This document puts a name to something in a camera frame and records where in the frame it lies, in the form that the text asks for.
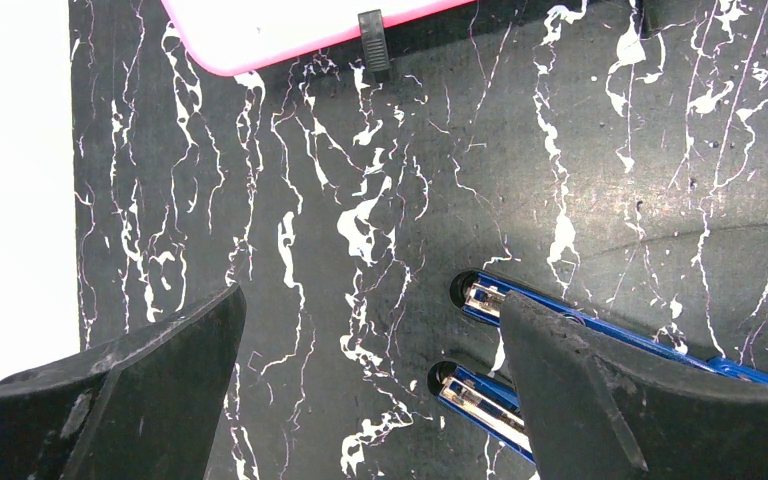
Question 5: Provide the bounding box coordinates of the whiteboard with pink frame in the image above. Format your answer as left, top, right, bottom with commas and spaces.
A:
162, 0, 467, 77

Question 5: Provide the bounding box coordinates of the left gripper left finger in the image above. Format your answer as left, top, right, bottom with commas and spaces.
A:
0, 286, 246, 479

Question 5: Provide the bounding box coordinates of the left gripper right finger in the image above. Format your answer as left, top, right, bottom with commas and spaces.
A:
500, 293, 768, 479

